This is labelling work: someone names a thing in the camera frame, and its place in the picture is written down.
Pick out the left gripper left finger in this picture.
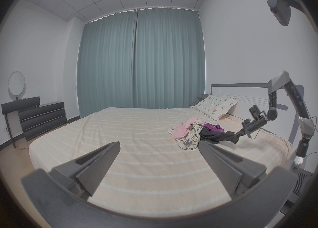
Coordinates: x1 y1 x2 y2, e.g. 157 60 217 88
51 141 121 198

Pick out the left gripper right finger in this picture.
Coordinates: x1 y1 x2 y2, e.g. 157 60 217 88
198 142 267 197

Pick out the black T-shirt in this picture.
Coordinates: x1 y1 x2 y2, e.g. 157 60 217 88
199 127 241 145

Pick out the bed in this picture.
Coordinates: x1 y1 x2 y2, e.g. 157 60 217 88
28 83 305 219

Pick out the white printed pyjama top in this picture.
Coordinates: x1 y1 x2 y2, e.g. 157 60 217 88
168 121 205 151

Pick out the purple garment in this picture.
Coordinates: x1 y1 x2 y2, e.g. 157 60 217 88
204 123 225 134

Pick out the white printed pillow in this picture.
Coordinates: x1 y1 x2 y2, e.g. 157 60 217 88
193 95 238 121

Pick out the pink garment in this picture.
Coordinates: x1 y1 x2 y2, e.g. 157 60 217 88
172 118 199 140

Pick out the grey bedside table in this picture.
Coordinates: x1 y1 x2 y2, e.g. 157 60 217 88
189 94 209 108

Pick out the black chest of drawers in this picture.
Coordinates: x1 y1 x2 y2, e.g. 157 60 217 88
19 102 68 141

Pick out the blue-green curtain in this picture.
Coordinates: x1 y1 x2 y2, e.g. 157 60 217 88
77 11 137 119
133 7 207 109

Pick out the black dressing table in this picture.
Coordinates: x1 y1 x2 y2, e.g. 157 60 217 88
1 96 41 148

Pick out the round white mirror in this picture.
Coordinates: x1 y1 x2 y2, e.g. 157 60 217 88
8 71 26 99

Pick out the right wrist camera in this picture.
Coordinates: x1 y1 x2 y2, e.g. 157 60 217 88
249 105 264 121

